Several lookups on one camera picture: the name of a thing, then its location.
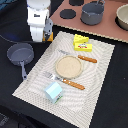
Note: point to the black round burner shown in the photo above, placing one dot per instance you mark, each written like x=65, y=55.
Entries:
x=76, y=2
x=67, y=14

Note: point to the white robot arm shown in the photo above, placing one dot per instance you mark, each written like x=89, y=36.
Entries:
x=39, y=4

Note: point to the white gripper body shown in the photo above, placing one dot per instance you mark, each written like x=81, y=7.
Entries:
x=39, y=23

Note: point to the yellow toy butter box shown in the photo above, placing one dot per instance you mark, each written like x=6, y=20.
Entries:
x=83, y=47

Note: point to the black round burner back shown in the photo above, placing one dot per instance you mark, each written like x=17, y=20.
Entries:
x=76, y=2

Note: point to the orange toy bread loaf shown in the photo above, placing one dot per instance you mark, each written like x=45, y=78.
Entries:
x=47, y=37

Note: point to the black round burner front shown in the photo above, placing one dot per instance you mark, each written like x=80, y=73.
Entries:
x=67, y=14

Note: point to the toy knife wooden handle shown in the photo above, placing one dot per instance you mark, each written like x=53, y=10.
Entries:
x=79, y=56

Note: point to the grey toy cooking pot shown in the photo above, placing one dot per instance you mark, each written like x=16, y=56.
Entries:
x=92, y=12

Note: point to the beige bowl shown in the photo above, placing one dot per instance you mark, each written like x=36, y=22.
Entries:
x=122, y=14

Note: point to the round wooden plate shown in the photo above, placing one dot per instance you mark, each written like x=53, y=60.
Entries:
x=69, y=67

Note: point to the grey toy frying pan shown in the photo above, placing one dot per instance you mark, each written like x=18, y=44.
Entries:
x=21, y=54

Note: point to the toy fork wooden handle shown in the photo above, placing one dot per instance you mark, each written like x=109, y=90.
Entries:
x=68, y=82

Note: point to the yellow toy cheese wedge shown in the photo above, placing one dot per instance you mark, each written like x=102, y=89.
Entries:
x=80, y=39

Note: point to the light blue milk carton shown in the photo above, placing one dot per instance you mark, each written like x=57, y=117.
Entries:
x=53, y=92

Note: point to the beige striped placemat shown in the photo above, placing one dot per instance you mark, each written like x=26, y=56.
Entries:
x=76, y=106

